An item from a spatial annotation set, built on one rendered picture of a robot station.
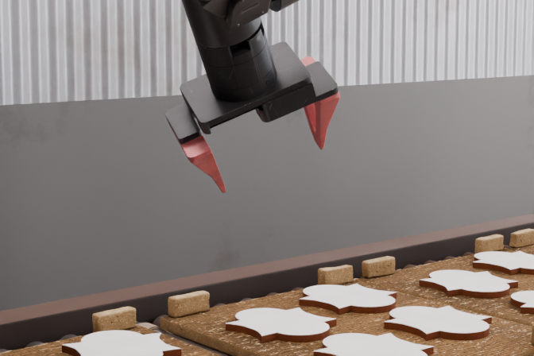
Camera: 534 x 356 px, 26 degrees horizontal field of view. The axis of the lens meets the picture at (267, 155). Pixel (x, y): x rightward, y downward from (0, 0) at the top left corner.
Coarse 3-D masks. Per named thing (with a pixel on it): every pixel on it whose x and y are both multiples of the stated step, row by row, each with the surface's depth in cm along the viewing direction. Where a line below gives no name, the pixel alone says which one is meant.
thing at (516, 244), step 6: (516, 234) 198; (522, 234) 199; (528, 234) 200; (510, 240) 199; (516, 240) 198; (522, 240) 199; (528, 240) 200; (510, 246) 199; (516, 246) 198; (522, 246) 200; (528, 246) 200; (528, 252) 195
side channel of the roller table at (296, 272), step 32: (480, 224) 213; (512, 224) 213; (320, 256) 185; (352, 256) 186; (384, 256) 190; (416, 256) 195; (128, 288) 164; (160, 288) 164; (192, 288) 165; (224, 288) 169; (256, 288) 173; (288, 288) 177; (0, 320) 147; (32, 320) 149; (64, 320) 152
